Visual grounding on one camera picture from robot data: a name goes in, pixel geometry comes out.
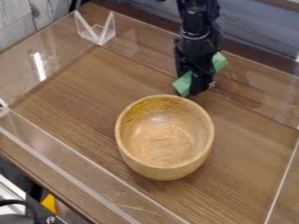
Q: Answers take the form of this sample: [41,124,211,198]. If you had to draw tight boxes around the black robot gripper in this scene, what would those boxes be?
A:
[174,31,225,95]

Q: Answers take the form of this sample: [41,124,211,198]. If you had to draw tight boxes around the green rectangular block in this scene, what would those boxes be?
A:
[173,52,229,97]

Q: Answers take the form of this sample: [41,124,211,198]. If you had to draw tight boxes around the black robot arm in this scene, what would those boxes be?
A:
[173,0,223,97]

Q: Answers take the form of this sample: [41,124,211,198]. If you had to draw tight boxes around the brown wooden bowl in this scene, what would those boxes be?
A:
[115,94,215,181]

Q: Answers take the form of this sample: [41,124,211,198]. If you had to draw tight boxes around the clear acrylic corner bracket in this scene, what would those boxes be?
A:
[74,11,117,46]

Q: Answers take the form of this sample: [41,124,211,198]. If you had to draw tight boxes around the clear acrylic barrier wall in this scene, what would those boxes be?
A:
[0,5,299,224]

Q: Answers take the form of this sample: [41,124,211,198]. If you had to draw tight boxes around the black cable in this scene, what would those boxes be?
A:
[0,199,41,224]

